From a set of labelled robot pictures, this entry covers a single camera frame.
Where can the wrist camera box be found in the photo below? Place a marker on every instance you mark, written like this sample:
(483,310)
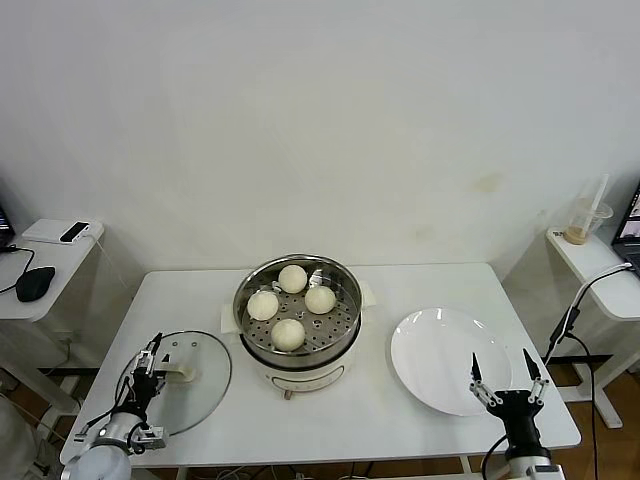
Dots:
(545,472)
(150,436)

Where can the clear plastic drink cup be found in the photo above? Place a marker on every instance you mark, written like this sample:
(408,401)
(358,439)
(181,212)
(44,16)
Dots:
(582,225)

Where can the stainless steel steamer basket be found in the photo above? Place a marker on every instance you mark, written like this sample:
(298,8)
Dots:
(325,330)

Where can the round glass lid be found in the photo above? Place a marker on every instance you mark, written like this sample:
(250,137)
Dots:
(200,395)

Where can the white steamed baozi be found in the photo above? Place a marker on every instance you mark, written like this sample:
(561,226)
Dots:
(293,279)
(320,300)
(263,306)
(288,334)

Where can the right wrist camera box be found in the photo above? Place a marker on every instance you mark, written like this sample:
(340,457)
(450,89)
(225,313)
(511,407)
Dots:
(545,472)

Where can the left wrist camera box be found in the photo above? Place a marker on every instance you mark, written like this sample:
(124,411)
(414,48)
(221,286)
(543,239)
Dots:
(150,436)

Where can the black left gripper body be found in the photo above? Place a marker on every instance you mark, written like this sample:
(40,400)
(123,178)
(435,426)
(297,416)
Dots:
(144,387)

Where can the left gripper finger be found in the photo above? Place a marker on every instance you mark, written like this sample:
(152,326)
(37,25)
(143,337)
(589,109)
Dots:
(144,361)
(165,358)

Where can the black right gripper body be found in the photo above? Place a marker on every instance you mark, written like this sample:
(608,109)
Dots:
(515,410)

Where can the white flat box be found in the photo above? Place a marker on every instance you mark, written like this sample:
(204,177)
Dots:
(40,231)

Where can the white side table with cup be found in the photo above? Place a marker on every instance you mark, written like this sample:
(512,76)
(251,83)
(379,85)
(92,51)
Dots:
(600,270)

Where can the black laptop with picture screen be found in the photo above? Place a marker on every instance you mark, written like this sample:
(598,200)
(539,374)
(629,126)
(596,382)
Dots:
(630,235)

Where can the white side table with mouse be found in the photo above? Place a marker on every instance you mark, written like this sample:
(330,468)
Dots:
(75,270)

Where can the black laptop with text screen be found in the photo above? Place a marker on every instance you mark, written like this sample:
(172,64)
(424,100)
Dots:
(5,225)

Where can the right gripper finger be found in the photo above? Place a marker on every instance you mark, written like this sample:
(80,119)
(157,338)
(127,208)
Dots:
(537,387)
(479,386)

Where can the black and white smartphone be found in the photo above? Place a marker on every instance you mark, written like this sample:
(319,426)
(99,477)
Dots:
(75,232)

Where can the white round plate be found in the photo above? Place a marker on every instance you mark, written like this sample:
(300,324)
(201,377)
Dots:
(440,360)

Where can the white drinking straw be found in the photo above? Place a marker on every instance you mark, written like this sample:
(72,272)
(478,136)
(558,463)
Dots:
(602,192)

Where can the cream electric cooker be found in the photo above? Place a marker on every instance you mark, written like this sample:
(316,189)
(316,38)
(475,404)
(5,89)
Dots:
(305,377)

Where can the black computer mouse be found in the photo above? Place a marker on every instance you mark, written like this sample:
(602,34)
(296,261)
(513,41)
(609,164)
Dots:
(35,284)

